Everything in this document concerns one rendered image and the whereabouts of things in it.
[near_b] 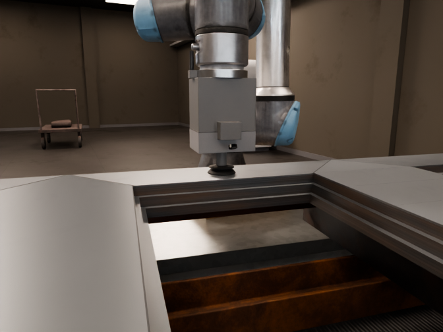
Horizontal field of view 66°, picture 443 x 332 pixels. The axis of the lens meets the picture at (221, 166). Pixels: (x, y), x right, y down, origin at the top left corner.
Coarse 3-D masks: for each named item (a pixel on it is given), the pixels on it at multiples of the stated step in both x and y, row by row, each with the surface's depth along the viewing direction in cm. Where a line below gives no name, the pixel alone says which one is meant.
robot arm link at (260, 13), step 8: (192, 0) 55; (256, 0) 52; (192, 8) 55; (256, 8) 52; (192, 16) 55; (256, 16) 53; (264, 16) 59; (192, 24) 56; (256, 24) 56; (256, 32) 59
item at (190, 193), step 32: (160, 192) 46; (192, 192) 46; (224, 192) 47; (256, 192) 49; (288, 192) 50; (320, 192) 49; (352, 192) 43; (352, 224) 41; (384, 224) 37; (416, 224) 34; (416, 256) 32; (160, 288) 26; (160, 320) 22
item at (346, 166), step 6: (348, 162) 60; (354, 162) 60; (360, 162) 60; (324, 168) 55; (330, 168) 55; (336, 168) 55; (342, 168) 55; (348, 168) 55; (354, 168) 55; (360, 168) 55; (366, 168) 55; (372, 168) 55; (378, 168) 55
